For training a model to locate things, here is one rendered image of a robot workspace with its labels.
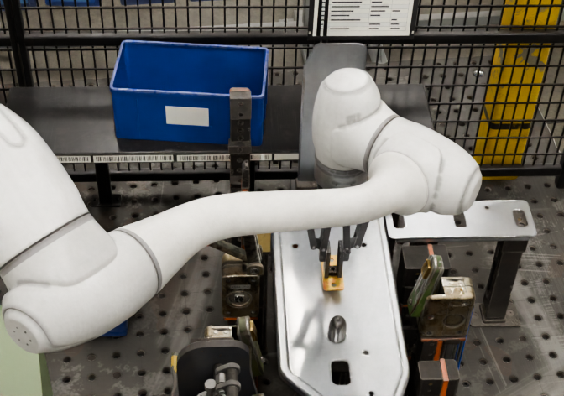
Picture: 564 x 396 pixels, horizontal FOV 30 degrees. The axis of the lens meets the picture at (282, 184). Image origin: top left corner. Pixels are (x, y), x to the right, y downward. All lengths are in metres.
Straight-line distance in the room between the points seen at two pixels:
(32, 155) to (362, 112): 0.54
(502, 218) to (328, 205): 0.70
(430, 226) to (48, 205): 0.98
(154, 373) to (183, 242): 0.84
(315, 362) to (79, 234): 0.66
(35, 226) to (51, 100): 1.05
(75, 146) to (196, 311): 0.44
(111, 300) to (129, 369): 0.91
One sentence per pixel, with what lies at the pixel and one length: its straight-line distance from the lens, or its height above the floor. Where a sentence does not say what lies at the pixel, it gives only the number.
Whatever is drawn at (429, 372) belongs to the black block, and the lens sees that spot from 1.84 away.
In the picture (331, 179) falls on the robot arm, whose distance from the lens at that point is 1.70.
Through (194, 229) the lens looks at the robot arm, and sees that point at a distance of 1.39.
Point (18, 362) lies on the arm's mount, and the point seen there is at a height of 0.92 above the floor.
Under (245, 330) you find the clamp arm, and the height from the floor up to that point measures 1.10.
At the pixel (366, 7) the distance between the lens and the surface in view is 2.21.
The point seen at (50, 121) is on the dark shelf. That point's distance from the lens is 2.24.
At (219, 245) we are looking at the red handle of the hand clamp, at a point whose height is 1.11.
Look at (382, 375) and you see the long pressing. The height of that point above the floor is 1.00.
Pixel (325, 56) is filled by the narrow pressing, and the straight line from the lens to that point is 1.92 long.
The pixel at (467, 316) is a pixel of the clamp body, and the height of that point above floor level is 0.99.
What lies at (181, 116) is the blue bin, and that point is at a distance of 2.11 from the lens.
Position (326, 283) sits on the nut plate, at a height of 1.02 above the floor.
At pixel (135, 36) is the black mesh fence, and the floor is 1.15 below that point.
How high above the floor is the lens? 2.45
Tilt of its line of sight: 44 degrees down
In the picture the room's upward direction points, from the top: 2 degrees clockwise
